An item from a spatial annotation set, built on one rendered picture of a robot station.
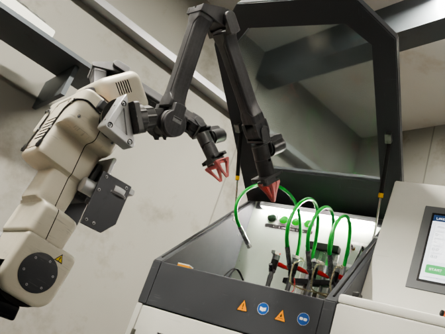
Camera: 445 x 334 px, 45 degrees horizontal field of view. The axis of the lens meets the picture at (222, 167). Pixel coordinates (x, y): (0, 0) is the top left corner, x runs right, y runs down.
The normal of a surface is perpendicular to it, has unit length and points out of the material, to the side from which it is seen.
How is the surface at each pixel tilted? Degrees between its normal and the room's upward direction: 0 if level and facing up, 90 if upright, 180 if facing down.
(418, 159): 90
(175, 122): 96
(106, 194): 90
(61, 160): 90
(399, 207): 76
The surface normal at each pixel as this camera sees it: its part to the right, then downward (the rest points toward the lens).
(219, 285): -0.41, -0.47
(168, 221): 0.63, -0.09
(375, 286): -0.32, -0.67
